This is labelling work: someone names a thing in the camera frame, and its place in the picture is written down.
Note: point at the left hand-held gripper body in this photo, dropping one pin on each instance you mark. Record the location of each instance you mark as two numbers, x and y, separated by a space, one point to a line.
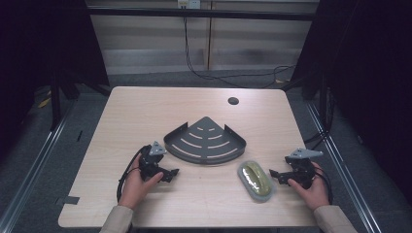
149 159

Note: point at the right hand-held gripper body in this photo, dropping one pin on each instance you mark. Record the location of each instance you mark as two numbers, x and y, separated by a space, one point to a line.
302 167

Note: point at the green oval soap dish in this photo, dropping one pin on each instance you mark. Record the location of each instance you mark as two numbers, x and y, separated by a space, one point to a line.
256 181

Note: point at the dark grey corner shelf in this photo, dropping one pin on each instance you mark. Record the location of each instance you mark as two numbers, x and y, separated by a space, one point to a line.
205 141

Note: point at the person's right hand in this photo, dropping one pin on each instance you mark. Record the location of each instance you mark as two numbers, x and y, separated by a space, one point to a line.
312 192

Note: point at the person's left hand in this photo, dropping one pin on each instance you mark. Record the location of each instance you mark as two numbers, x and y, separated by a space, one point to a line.
138 188

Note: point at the black metal stand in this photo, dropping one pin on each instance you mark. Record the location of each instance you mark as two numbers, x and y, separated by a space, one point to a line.
55 100
324 106

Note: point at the black table grommet hole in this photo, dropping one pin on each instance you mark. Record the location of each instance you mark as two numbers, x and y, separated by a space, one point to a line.
233 100

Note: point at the grey tape strip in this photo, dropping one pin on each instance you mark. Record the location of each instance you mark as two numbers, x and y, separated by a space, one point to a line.
68 200

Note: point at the black curtain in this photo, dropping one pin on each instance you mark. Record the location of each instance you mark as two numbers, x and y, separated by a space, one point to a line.
366 81
45 45

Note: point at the aluminium floor rail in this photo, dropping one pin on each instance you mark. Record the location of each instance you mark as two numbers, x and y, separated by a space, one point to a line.
32 168
343 171

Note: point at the black horizontal frame bar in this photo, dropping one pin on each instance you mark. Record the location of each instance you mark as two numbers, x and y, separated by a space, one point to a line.
200 13

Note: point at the white wall socket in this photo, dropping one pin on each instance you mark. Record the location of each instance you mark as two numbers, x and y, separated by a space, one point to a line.
188 4

